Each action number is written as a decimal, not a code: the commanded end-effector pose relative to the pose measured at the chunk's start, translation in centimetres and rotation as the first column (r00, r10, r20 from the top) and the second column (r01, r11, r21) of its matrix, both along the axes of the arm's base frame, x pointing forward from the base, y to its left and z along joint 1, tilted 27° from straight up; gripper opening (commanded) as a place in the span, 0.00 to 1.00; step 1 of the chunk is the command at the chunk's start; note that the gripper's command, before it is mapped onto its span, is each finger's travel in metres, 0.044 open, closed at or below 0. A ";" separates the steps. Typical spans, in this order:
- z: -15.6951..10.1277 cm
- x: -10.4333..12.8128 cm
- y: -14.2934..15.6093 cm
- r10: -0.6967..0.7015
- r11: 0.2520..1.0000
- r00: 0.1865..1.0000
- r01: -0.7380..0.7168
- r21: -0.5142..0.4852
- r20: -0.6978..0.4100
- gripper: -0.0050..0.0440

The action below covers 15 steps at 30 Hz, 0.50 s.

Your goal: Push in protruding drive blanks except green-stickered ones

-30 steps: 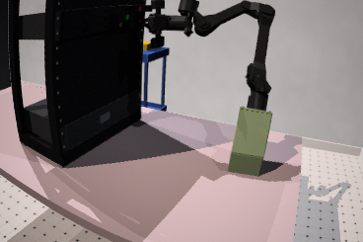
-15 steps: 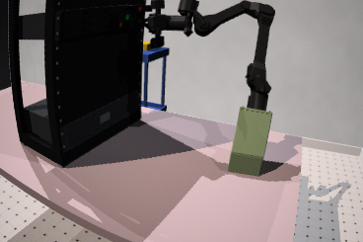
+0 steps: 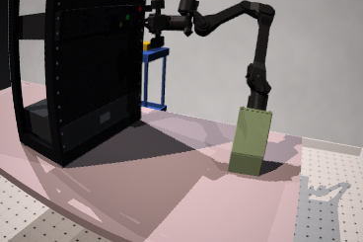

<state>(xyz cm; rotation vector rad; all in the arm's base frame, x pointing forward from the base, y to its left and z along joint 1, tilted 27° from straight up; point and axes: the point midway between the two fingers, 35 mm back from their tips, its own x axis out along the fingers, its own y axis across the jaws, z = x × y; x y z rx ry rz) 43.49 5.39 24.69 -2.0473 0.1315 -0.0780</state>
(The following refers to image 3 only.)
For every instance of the black server rack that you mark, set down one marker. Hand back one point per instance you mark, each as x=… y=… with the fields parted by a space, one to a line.
x=93 y=82

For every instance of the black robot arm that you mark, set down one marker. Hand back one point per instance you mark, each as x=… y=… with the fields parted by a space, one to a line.
x=264 y=15

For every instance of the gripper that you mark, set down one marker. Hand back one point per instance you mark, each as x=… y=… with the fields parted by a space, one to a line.
x=158 y=40

